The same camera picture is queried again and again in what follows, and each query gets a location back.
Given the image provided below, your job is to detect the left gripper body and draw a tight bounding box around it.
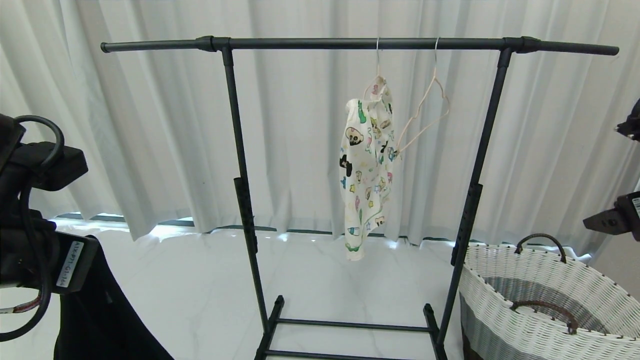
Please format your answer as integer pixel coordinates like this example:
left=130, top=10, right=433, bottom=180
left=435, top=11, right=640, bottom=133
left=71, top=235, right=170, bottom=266
left=50, top=232, right=101, bottom=296

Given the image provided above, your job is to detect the pink clothes hanger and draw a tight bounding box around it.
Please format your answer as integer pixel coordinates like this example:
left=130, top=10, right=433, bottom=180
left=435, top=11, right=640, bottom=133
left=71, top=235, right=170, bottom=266
left=395, top=37, right=451, bottom=156
left=361, top=37, right=396, bottom=108

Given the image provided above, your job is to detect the black garment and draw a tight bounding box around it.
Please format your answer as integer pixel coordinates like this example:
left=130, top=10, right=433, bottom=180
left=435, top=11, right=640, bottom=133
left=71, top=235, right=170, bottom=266
left=52, top=235, right=175, bottom=360

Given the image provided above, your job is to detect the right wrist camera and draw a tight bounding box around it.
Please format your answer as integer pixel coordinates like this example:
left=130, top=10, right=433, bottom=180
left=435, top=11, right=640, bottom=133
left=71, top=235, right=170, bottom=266
left=615, top=99, right=640, bottom=143

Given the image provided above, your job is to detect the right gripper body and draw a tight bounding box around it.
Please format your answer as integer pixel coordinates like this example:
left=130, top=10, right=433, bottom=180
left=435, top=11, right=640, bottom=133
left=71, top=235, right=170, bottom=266
left=616, top=191, right=640, bottom=235

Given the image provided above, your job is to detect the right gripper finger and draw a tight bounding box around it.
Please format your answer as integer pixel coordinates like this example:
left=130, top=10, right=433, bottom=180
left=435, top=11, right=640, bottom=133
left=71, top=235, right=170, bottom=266
left=582, top=206, right=623, bottom=236

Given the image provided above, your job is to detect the white laundry basket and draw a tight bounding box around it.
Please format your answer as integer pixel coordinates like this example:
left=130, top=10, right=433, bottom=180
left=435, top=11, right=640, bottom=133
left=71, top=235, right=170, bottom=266
left=457, top=233, right=640, bottom=360

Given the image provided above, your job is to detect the black clothes rack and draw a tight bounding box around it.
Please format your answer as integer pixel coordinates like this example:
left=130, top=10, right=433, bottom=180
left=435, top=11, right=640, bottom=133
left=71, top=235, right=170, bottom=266
left=100, top=35, right=620, bottom=360

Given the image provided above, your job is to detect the white curtain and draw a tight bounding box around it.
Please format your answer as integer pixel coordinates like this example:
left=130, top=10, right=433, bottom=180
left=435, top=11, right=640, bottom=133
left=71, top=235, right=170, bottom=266
left=0, top=0, right=640, bottom=256

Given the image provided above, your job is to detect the cream printed garment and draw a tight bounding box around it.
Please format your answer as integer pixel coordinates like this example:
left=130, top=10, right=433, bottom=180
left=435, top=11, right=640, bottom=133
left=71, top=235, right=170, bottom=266
left=339, top=82, right=401, bottom=262

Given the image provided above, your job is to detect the black cable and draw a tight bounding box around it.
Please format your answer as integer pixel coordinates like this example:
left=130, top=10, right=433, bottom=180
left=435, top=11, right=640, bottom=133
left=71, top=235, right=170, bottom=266
left=0, top=115, right=66, bottom=343

